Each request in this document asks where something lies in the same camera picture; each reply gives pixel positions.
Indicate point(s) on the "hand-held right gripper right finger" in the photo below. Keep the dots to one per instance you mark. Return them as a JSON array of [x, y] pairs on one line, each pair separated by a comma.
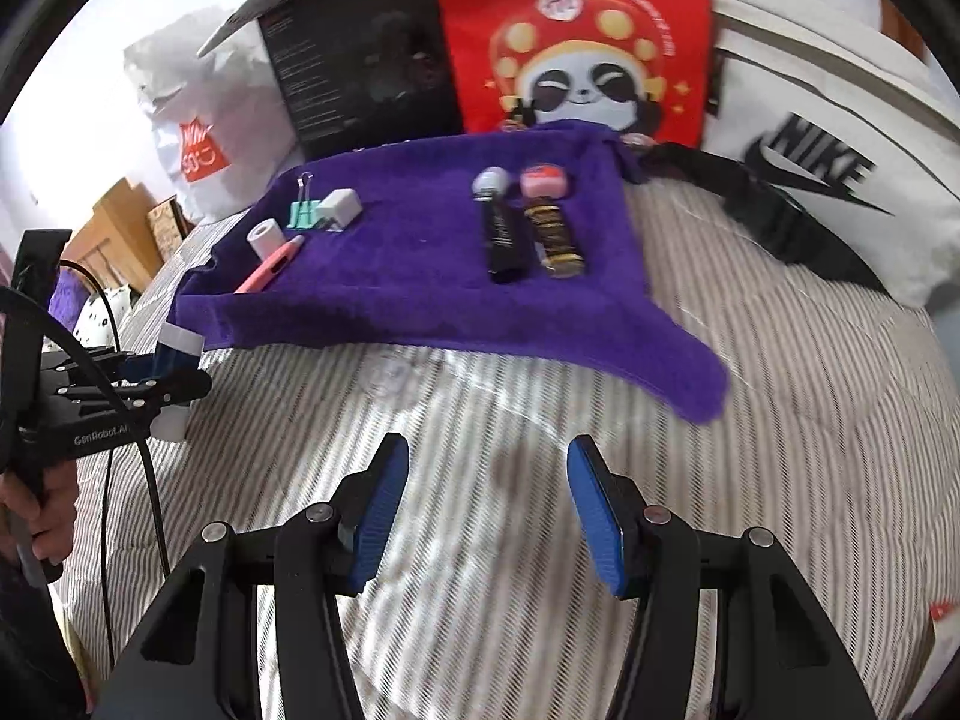
[[596, 521]]

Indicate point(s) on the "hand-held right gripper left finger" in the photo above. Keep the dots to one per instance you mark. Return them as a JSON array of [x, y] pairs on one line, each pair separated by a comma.
[[379, 521]]

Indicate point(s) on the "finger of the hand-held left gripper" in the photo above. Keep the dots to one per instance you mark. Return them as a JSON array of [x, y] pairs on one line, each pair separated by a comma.
[[180, 388], [139, 367]]

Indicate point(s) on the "white tube blue label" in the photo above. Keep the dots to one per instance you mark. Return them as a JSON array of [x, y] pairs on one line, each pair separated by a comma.
[[180, 349]]

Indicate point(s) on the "white tape roll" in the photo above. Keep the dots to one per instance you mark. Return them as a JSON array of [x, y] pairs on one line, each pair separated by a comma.
[[265, 240]]

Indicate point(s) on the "white charger plug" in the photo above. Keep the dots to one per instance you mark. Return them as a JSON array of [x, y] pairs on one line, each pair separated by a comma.
[[341, 208]]

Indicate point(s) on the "black gold cosmetic tube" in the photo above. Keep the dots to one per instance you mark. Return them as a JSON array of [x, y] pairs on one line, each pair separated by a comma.
[[556, 240]]

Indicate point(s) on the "black tube white round cap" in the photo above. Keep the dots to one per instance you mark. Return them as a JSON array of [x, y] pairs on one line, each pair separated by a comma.
[[501, 240]]

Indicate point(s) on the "person's left hand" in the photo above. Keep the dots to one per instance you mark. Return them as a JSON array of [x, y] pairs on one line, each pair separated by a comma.
[[64, 510]]

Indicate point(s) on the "white dotted plush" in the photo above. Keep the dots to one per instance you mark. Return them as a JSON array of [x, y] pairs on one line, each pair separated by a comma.
[[101, 319]]

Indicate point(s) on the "striped bedsheet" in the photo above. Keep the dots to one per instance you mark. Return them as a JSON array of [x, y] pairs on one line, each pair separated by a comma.
[[525, 420]]

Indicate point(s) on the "wooden furniture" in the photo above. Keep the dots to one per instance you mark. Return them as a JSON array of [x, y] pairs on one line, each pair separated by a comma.
[[105, 232]]

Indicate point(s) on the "patterned wooden box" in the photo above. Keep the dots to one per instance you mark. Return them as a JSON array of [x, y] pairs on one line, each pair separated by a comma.
[[165, 225]]

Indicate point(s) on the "clear plastic cap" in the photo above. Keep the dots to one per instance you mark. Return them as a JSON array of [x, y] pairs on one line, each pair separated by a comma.
[[390, 376]]

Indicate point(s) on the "teal binder clip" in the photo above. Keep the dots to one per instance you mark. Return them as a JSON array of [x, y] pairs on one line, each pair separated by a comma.
[[301, 216]]

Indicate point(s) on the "purple towel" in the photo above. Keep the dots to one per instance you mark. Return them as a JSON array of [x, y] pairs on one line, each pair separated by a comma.
[[420, 277]]

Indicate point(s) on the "white shopping bag red logo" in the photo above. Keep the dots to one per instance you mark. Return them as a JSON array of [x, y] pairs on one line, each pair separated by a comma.
[[217, 112]]

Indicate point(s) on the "pink eraser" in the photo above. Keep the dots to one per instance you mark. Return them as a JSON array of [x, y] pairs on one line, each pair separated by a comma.
[[544, 181]]

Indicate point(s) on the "black cardboard box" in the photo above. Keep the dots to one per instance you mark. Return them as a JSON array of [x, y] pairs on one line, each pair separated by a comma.
[[360, 67]]

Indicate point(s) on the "white waist bag black logo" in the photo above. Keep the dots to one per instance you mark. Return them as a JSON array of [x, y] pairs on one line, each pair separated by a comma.
[[825, 210]]

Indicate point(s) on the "red panda paper bag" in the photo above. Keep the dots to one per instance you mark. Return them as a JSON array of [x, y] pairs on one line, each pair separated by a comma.
[[570, 30]]

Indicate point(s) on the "wooden door frame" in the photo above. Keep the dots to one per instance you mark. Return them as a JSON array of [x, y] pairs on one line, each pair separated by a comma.
[[911, 26]]

